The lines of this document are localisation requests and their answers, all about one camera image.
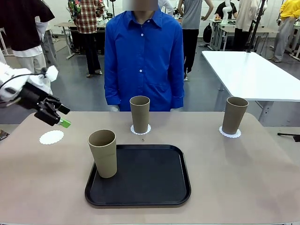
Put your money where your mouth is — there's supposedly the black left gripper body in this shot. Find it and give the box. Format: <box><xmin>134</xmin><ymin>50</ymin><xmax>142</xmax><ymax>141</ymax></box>
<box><xmin>20</xmin><ymin>82</ymin><xmax>51</xmax><ymax>111</ymax></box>

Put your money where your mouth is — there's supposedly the white scalloped paper coaster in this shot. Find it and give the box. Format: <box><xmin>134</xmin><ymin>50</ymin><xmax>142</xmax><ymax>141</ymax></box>
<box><xmin>130</xmin><ymin>124</ymin><xmax>152</xmax><ymax>136</ymax></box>
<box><xmin>219</xmin><ymin>125</ymin><xmax>242</xmax><ymax>139</ymax></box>
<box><xmin>39</xmin><ymin>130</ymin><xmax>64</xmax><ymax>146</ymax></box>

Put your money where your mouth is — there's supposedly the tan paper cup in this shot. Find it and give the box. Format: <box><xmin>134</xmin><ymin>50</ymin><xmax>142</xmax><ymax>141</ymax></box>
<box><xmin>88</xmin><ymin>129</ymin><xmax>117</xmax><ymax>179</ymax></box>
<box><xmin>129</xmin><ymin>95</ymin><xmax>150</xmax><ymax>134</ymax></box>
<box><xmin>222</xmin><ymin>96</ymin><xmax>249</xmax><ymax>135</ymax></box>

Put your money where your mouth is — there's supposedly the person's right forearm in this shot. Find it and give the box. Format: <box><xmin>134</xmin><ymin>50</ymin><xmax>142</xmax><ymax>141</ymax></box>
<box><xmin>104</xmin><ymin>77</ymin><xmax>122</xmax><ymax>112</ymax></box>

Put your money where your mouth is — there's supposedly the person's left forearm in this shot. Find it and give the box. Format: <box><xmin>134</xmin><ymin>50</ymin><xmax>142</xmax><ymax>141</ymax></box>
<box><xmin>170</xmin><ymin>77</ymin><xmax>185</xmax><ymax>112</ymax></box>

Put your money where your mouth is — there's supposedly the person in grey trousers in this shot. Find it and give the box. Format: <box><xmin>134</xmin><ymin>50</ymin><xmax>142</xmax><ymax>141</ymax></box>
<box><xmin>39</xmin><ymin>22</ymin><xmax>59</xmax><ymax>71</ymax></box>

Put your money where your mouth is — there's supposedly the person in black top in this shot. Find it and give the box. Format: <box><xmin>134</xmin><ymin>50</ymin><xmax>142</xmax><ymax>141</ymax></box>
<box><xmin>0</xmin><ymin>0</ymin><xmax>57</xmax><ymax>94</ymax></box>

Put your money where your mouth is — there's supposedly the grey background desk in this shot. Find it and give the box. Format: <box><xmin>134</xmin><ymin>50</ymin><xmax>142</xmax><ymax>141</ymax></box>
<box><xmin>54</xmin><ymin>21</ymin><xmax>108</xmax><ymax>59</ymax></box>

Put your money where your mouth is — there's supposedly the person in plaid shirt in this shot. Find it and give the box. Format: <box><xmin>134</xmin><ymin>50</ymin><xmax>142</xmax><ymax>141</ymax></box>
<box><xmin>67</xmin><ymin>0</ymin><xmax>105</xmax><ymax>77</ymax></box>

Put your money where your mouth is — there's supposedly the person in blue shirt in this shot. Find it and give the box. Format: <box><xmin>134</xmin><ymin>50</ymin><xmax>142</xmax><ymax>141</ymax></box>
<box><xmin>104</xmin><ymin>4</ymin><xmax>185</xmax><ymax>112</ymax></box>

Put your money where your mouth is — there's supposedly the black plastic serving tray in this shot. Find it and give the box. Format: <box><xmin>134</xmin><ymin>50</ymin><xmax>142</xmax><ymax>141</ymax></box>
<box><xmin>84</xmin><ymin>144</ymin><xmax>192</xmax><ymax>207</ymax></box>

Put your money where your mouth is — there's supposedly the person in grey t-shirt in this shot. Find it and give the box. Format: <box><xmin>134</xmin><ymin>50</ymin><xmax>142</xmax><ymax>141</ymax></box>
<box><xmin>177</xmin><ymin>0</ymin><xmax>214</xmax><ymax>80</ymax></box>

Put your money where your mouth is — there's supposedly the black backpack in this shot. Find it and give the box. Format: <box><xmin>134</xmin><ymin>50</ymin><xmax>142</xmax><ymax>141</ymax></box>
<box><xmin>202</xmin><ymin>22</ymin><xmax>213</xmax><ymax>43</ymax></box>

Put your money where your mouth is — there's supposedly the white background desk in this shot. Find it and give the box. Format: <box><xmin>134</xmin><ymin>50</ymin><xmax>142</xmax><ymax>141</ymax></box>
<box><xmin>209</xmin><ymin>18</ymin><xmax>279</xmax><ymax>51</ymax></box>

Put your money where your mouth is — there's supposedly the person in black clothes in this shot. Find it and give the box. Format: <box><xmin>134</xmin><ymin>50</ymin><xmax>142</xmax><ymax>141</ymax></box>
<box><xmin>215</xmin><ymin>1</ymin><xmax>237</xmax><ymax>19</ymax></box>

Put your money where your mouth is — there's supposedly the large white table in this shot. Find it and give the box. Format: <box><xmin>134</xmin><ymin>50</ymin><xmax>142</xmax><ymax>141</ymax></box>
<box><xmin>201</xmin><ymin>50</ymin><xmax>300</xmax><ymax>103</ymax></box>

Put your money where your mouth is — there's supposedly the person in beige coat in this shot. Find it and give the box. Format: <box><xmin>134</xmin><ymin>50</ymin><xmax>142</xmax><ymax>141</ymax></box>
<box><xmin>235</xmin><ymin>0</ymin><xmax>258</xmax><ymax>51</ymax></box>

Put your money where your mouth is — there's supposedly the black tripod stand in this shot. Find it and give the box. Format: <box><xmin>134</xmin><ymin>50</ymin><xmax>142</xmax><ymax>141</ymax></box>
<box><xmin>245</xmin><ymin>0</ymin><xmax>268</xmax><ymax>53</ymax></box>

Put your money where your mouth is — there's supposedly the person in yellow top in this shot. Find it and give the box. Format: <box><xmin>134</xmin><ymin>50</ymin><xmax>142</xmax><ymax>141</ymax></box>
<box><xmin>268</xmin><ymin>0</ymin><xmax>300</xmax><ymax>63</ymax></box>

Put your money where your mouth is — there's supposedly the thin black camera cable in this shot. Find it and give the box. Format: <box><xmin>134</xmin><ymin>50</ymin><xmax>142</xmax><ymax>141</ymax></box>
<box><xmin>0</xmin><ymin>73</ymin><xmax>47</xmax><ymax>92</ymax></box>

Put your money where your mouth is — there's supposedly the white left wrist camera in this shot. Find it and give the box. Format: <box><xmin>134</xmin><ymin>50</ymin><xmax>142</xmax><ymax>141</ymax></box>
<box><xmin>45</xmin><ymin>65</ymin><xmax>59</xmax><ymax>82</ymax></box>

